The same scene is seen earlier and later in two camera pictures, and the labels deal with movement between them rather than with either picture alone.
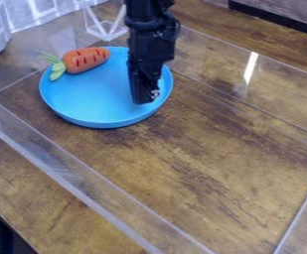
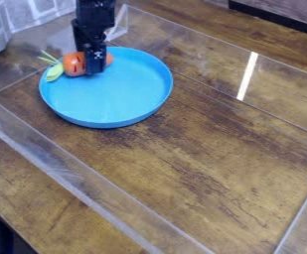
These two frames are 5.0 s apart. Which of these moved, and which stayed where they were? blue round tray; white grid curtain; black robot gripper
Moved: black robot gripper
Stayed: white grid curtain; blue round tray
